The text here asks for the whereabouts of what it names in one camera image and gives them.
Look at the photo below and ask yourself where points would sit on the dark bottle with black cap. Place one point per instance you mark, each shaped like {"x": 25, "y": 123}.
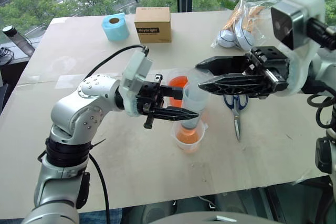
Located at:
{"x": 22, "y": 41}

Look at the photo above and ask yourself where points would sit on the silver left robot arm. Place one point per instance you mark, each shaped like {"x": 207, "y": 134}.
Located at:
{"x": 71, "y": 113}

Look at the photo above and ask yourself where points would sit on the clear plastic bag with items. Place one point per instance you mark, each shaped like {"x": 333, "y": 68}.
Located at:
{"x": 241, "y": 32}

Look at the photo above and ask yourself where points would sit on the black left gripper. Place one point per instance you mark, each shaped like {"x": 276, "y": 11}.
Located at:
{"x": 149, "y": 95}

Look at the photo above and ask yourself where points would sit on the black table leg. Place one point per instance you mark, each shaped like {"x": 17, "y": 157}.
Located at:
{"x": 273, "y": 203}

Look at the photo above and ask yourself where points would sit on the clear cup with red liquid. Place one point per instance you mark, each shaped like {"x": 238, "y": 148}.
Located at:
{"x": 178, "y": 81}
{"x": 187, "y": 140}

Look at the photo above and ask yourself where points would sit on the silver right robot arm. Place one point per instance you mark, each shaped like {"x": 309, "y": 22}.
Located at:
{"x": 325, "y": 66}

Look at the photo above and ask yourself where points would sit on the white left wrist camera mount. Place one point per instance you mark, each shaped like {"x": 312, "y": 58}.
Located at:
{"x": 136, "y": 69}

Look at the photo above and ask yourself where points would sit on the blue fabric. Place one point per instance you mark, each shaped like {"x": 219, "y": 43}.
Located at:
{"x": 99, "y": 217}

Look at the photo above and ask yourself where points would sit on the black side desk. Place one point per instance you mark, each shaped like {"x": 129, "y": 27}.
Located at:
{"x": 10, "y": 77}

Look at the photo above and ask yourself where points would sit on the light blue tissue roll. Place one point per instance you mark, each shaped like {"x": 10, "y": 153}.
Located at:
{"x": 116, "y": 31}

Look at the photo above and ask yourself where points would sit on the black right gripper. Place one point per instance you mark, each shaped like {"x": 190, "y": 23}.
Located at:
{"x": 275, "y": 64}

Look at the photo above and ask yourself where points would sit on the dark rounded robot body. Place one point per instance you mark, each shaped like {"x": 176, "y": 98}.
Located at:
{"x": 199, "y": 211}

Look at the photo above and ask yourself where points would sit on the brown Heybright cardboard box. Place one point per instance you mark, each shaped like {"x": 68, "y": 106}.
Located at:
{"x": 153, "y": 28}

